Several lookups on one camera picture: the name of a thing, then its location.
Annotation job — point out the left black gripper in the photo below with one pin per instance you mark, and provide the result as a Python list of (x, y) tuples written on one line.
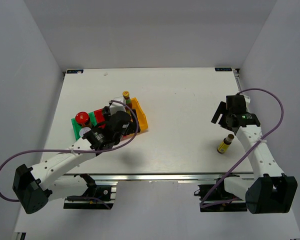
[(131, 128)]

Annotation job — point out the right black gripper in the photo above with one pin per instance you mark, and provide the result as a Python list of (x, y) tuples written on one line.
[(222, 110)]

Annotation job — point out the red chili sauce bottle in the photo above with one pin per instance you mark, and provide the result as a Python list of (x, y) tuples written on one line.
[(126, 96)]

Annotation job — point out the small yellow label bottle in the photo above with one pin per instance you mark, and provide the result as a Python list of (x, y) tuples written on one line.
[(224, 145)]

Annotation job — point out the silver lid jar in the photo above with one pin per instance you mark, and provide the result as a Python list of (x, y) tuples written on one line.
[(83, 131)]

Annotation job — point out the red lid sauce jar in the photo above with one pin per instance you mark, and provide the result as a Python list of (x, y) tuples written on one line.
[(83, 119)]

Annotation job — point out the white spice jar black lid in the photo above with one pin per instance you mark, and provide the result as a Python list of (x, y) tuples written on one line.
[(106, 113)]

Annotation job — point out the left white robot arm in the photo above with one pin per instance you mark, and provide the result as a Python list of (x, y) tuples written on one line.
[(38, 184)]

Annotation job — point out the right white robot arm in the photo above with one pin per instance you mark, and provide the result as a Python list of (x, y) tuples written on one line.
[(272, 191)]

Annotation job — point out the yellow plastic bin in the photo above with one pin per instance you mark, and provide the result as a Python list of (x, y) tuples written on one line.
[(143, 124)]

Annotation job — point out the red plastic bin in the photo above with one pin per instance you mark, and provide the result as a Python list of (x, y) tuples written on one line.
[(100, 116)]

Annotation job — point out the right blue table label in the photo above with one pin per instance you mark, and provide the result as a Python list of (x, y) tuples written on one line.
[(223, 69)]

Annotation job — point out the blue table label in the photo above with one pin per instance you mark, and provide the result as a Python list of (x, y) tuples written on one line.
[(223, 69), (74, 71)]

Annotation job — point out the green plastic bin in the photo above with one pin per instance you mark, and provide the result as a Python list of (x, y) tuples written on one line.
[(76, 127)]

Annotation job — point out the left blue table label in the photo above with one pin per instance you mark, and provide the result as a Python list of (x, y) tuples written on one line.
[(74, 71)]

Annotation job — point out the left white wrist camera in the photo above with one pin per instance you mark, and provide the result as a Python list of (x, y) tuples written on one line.
[(115, 107)]

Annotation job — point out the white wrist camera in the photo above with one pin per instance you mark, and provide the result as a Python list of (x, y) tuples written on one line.
[(115, 107), (247, 99)]

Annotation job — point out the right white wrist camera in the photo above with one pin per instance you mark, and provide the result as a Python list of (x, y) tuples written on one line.
[(247, 99)]

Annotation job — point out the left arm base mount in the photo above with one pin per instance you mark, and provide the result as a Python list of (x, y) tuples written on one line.
[(96, 196)]

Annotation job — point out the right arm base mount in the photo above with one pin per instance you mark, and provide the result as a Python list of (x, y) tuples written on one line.
[(205, 182)]

